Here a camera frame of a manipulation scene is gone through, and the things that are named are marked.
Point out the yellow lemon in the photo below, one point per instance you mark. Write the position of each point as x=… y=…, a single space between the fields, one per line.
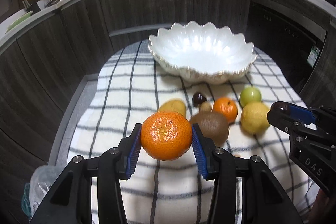
x=254 y=118

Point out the large orange mandarin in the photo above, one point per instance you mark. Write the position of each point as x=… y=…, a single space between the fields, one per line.
x=166 y=135

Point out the white scalloped ceramic bowl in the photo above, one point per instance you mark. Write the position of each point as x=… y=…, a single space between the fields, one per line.
x=202 y=53

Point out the brown kiwi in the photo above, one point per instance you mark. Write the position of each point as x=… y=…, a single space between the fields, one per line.
x=213 y=125

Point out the yellow mango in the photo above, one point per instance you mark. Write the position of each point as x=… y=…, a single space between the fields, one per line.
x=175 y=105

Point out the tan longan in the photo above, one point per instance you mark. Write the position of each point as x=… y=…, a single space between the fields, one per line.
x=205 y=106

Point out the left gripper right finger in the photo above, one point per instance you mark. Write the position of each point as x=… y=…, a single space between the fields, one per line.
x=264 y=199

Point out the dark wood kitchen cabinets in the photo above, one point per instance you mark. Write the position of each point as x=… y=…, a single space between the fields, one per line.
x=44 y=59

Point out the small orange mandarin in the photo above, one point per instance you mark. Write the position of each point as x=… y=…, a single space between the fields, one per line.
x=227 y=107

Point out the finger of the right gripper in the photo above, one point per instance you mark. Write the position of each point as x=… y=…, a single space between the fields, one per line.
x=299 y=113
x=288 y=125

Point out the green apple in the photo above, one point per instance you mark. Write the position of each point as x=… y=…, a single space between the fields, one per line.
x=250 y=94

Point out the black dishwasher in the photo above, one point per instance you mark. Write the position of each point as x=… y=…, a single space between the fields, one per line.
x=293 y=48

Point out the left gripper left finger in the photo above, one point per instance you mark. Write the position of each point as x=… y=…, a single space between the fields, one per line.
x=69 y=198

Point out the white plaid cloth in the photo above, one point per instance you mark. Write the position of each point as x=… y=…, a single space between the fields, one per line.
x=131 y=86

